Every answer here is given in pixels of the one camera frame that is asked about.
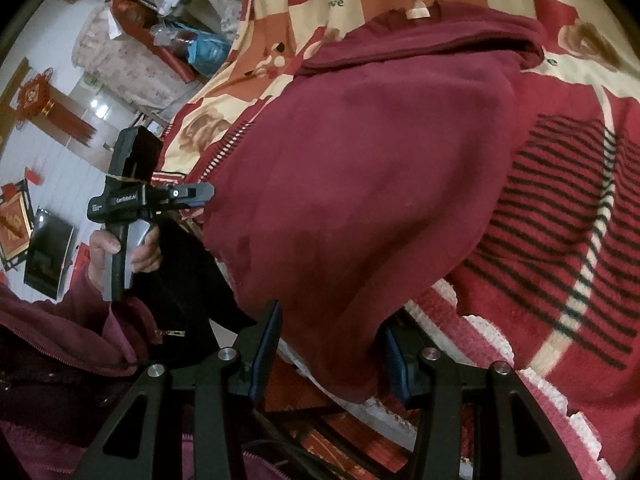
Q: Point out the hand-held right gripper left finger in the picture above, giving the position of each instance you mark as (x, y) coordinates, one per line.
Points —
(261, 355)

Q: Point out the person's left forearm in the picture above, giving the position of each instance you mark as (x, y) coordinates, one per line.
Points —
(75, 320)

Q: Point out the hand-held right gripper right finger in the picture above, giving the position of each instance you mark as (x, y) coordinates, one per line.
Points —
(400, 367)

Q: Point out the black television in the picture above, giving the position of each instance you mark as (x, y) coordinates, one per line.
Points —
(47, 255)

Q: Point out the red sofa with floral cover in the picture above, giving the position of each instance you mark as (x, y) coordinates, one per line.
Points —
(130, 65)

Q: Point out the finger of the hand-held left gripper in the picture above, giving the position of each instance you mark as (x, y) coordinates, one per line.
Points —
(192, 194)

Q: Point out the red square wall poster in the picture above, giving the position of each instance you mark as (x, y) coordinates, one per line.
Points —
(12, 225)

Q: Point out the person's left hand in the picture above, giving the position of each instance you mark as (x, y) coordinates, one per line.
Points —
(104, 247)

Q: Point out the clear plastic bag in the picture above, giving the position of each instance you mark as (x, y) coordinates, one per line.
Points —
(167, 30)

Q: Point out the person's maroon jacket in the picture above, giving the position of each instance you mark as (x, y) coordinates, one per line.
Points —
(35, 410)

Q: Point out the printed blanket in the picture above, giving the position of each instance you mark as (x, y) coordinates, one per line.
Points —
(550, 210)

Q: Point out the blue plastic bag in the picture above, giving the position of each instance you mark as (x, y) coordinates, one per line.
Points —
(207, 50)

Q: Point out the red knot wall decoration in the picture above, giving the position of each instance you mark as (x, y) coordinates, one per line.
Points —
(42, 95)

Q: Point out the maroon shirt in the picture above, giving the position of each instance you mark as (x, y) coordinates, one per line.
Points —
(360, 160)

